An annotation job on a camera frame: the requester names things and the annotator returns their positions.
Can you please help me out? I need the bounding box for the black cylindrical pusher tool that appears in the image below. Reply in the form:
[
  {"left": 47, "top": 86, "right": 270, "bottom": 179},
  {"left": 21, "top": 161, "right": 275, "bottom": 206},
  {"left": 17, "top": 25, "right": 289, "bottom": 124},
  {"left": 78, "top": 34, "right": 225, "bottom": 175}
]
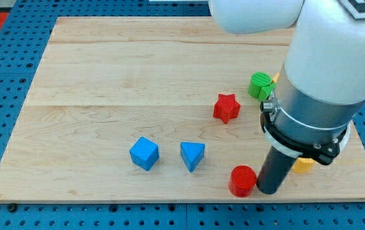
[{"left": 256, "top": 147, "right": 296, "bottom": 194}]

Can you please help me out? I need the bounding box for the red star block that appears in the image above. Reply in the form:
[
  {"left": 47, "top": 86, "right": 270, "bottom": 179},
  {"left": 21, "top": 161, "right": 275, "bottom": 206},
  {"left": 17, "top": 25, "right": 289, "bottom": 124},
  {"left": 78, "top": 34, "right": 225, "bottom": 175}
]
[{"left": 213, "top": 93, "right": 240, "bottom": 124}]

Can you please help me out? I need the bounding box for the yellow block behind arm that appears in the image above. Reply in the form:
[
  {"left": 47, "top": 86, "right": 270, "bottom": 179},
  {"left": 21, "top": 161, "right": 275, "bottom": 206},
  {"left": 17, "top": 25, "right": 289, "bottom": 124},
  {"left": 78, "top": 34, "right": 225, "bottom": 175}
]
[{"left": 271, "top": 73, "right": 280, "bottom": 84}]

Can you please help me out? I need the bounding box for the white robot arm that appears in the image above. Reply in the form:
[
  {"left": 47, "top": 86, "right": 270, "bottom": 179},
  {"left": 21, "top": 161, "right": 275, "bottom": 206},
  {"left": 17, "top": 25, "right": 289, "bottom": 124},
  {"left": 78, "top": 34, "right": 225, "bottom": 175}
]
[{"left": 208, "top": 0, "right": 365, "bottom": 194}]

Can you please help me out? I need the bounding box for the green star block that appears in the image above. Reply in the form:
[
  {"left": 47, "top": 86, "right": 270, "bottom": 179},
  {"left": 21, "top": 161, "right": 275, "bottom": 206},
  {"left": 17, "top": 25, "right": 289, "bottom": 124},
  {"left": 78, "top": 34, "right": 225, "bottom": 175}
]
[{"left": 258, "top": 82, "right": 276, "bottom": 102}]

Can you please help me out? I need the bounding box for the blue cube block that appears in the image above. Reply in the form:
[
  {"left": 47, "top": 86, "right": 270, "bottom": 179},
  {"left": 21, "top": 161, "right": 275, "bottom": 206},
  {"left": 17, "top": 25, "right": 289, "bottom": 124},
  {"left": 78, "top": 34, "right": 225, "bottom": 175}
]
[{"left": 129, "top": 137, "right": 159, "bottom": 171}]

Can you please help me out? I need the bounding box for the yellow block behind tool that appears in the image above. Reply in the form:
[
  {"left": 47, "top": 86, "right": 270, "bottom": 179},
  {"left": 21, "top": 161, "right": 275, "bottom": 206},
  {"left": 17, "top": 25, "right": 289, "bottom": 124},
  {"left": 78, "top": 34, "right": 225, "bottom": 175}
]
[{"left": 292, "top": 158, "right": 316, "bottom": 174}]

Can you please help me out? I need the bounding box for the red cylinder block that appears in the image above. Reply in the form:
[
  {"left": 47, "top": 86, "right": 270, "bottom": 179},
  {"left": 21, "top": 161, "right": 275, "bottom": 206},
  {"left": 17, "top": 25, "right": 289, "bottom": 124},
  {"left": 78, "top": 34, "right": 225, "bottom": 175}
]
[{"left": 228, "top": 165, "right": 257, "bottom": 197}]

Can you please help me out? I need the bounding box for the green cylinder block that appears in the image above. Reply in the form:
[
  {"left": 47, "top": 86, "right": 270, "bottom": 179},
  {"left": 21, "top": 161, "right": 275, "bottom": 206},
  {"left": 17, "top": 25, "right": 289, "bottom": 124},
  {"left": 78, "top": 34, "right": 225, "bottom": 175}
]
[{"left": 247, "top": 72, "right": 271, "bottom": 98}]

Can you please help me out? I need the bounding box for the blue triangle block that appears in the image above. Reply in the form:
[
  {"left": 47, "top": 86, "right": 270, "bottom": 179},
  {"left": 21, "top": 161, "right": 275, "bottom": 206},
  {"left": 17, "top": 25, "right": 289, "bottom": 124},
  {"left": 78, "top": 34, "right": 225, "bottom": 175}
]
[{"left": 180, "top": 142, "right": 205, "bottom": 173}]

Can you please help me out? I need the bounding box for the wooden board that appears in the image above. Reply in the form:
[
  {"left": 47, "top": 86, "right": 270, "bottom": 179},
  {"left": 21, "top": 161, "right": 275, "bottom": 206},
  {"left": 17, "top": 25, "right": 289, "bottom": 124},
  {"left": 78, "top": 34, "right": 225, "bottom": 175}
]
[{"left": 0, "top": 16, "right": 365, "bottom": 205}]

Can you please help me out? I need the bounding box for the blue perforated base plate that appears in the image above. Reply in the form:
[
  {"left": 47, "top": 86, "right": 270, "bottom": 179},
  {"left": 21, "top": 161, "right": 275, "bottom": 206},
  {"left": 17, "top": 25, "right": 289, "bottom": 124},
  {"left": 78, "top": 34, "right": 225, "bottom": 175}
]
[{"left": 0, "top": 0, "right": 365, "bottom": 229}]

